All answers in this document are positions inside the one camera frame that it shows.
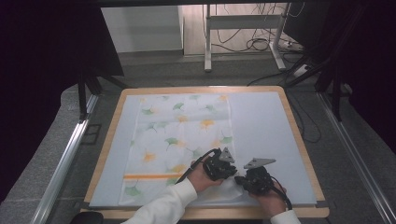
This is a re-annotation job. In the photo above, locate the black floor cable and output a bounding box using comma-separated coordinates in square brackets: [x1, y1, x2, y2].
[247, 63, 307, 88]

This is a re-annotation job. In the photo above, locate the white metal desk frame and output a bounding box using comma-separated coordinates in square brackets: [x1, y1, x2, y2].
[203, 3, 292, 74]

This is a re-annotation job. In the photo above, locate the dark curtain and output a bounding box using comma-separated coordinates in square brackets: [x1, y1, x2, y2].
[306, 0, 396, 158]
[0, 0, 125, 204]

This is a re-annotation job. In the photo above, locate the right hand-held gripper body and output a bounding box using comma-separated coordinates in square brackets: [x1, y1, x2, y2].
[242, 157, 277, 196]

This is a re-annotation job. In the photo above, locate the black rounded object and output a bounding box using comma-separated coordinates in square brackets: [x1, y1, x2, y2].
[69, 211, 106, 224]

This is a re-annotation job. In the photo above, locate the aluminium floor rail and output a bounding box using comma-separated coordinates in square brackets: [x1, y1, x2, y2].
[30, 92, 101, 224]
[315, 91, 396, 224]

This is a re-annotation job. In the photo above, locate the person's right hand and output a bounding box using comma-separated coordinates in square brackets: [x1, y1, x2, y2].
[247, 179, 288, 219]

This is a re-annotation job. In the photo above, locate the black floor grille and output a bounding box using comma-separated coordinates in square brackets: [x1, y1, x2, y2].
[80, 123, 103, 146]

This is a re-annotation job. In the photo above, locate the black metal stand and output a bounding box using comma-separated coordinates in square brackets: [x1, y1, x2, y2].
[76, 68, 131, 121]
[284, 3, 373, 123]

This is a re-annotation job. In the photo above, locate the white power strip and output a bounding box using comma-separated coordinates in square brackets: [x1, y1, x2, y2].
[277, 39, 304, 52]
[291, 63, 313, 78]

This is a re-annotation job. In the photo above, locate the tangle of black cables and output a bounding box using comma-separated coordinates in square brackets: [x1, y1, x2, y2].
[214, 3, 306, 54]

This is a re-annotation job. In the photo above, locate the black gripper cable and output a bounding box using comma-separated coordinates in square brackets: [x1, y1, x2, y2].
[175, 147, 221, 185]
[270, 175, 294, 212]

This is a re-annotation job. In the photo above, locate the thin black looped cable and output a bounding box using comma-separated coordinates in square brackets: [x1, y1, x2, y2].
[288, 89, 322, 145]

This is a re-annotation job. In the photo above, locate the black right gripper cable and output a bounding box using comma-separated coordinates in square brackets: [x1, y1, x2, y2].
[270, 175, 294, 212]

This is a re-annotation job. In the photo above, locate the person's left hand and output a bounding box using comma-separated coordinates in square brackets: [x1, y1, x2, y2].
[186, 156, 224, 194]

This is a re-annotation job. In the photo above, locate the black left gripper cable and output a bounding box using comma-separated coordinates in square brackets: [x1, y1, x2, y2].
[175, 147, 221, 185]

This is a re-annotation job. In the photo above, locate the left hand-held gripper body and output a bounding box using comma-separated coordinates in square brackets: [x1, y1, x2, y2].
[202, 147, 236, 182]

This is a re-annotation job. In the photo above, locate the white leaf-print cloth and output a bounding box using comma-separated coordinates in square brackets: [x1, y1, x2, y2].
[119, 93, 245, 207]

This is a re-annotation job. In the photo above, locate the white cabinet panel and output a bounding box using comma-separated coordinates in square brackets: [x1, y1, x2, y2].
[100, 5, 185, 54]

